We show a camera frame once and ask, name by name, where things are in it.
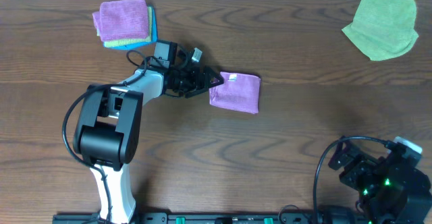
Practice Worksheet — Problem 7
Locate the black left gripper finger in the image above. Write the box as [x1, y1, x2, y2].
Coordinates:
[184, 82, 223, 99]
[203, 66, 224, 84]

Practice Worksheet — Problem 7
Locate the purple microfiber cloth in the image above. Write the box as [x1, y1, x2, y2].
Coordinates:
[209, 72, 261, 114]

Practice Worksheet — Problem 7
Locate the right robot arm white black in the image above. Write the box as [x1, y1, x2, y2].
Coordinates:
[328, 136, 431, 223]

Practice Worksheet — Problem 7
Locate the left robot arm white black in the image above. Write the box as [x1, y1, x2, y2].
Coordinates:
[65, 40, 224, 223]

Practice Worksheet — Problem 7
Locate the white cloth label tag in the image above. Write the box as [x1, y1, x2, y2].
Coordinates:
[229, 74, 237, 81]

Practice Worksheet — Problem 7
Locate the folded blue cloth in stack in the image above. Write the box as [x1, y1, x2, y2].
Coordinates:
[103, 6, 158, 51]

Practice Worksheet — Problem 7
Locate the folded yellow-green cloth in stack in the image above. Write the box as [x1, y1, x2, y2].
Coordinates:
[93, 4, 153, 48]

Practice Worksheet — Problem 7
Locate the folded purple cloth on stack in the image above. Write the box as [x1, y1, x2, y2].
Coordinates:
[92, 0, 149, 42]

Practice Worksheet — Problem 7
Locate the green microfiber cloth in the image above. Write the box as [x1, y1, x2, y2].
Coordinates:
[342, 0, 419, 61]

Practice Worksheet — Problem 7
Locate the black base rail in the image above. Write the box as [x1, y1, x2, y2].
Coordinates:
[52, 211, 371, 224]

